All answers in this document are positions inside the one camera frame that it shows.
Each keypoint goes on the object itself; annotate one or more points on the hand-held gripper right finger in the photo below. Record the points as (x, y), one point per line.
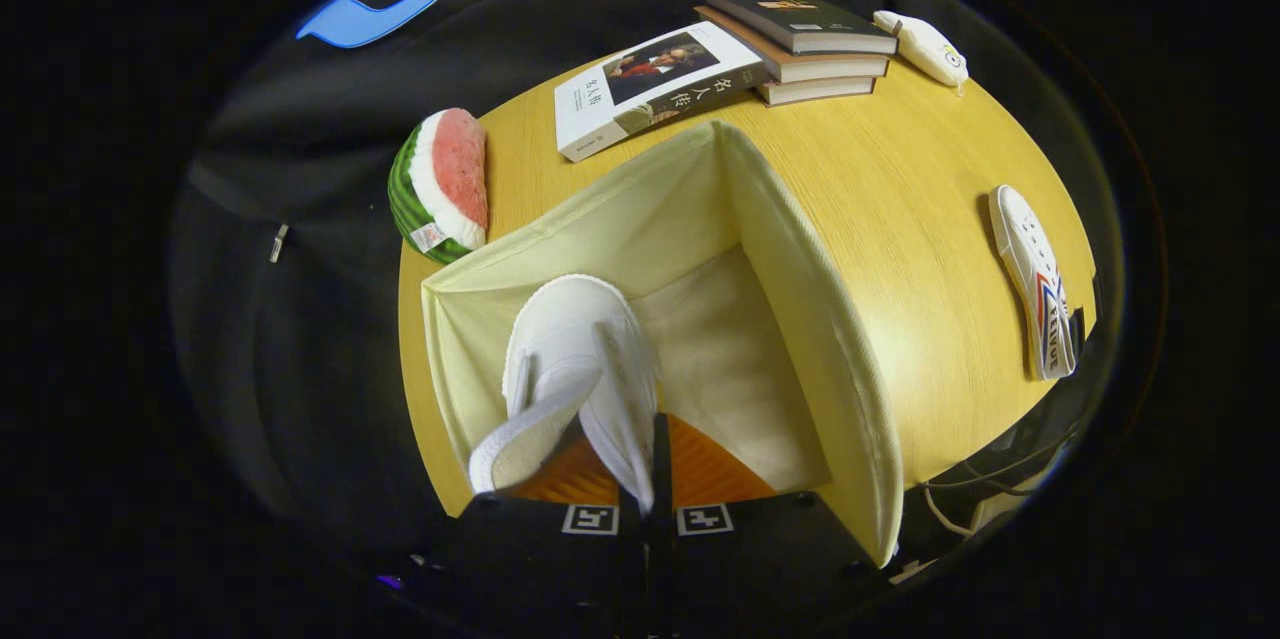
(661, 469)

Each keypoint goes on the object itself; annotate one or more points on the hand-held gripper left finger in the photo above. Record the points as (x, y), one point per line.
(540, 549)

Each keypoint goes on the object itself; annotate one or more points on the white canvas shoe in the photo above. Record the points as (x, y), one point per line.
(580, 339)
(1030, 259)

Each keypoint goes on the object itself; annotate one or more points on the cream fabric storage box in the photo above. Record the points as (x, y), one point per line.
(640, 219)

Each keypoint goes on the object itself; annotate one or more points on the watermelon slice plush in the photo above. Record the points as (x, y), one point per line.
(450, 169)

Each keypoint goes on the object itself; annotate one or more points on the white portrait cover book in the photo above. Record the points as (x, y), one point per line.
(640, 89)

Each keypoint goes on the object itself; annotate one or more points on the silver backdrop clip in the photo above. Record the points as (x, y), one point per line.
(278, 244)

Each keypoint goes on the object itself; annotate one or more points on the tan cover book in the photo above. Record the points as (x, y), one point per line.
(815, 91)

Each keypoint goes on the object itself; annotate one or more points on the brown cover book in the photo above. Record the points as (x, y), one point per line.
(830, 69)

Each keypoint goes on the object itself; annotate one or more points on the white plush toy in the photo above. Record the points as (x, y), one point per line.
(925, 47)

